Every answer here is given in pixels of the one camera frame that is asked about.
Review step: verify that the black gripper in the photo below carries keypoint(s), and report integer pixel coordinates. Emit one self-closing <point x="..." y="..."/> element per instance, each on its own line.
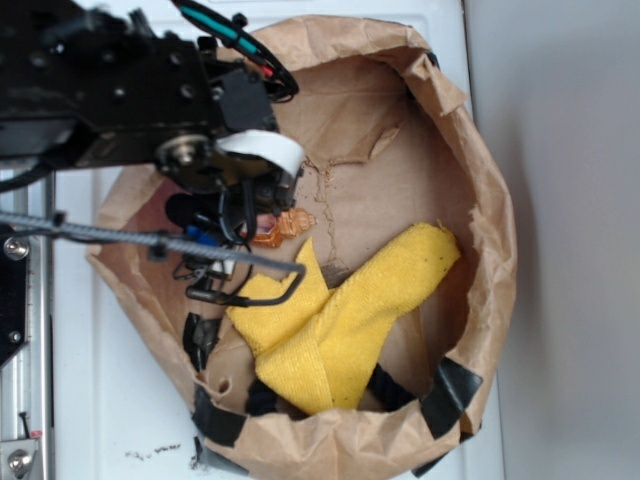
<point x="236" y="177"/>

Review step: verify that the orange spiral conch shell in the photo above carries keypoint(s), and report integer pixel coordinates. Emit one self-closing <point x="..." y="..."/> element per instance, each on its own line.
<point x="272" y="231"/>

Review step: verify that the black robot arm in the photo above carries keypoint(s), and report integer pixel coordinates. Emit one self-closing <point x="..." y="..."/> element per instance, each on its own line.
<point x="82" y="88"/>

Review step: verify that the brown paper bag tray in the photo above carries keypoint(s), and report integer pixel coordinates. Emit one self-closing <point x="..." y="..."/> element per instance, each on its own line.
<point x="391" y="154"/>

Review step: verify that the yellow microfiber cloth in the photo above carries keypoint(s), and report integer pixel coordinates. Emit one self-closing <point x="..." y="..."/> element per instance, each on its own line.
<point x="318" y="349"/>

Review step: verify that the white plastic board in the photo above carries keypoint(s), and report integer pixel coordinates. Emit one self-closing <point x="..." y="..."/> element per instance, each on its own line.
<point x="116" y="414"/>

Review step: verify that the black metal bracket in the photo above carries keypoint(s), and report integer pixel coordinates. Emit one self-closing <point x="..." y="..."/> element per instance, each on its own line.
<point x="14" y="270"/>

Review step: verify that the aluminium frame rail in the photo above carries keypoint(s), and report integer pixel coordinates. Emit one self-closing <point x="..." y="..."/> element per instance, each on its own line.
<point x="27" y="419"/>

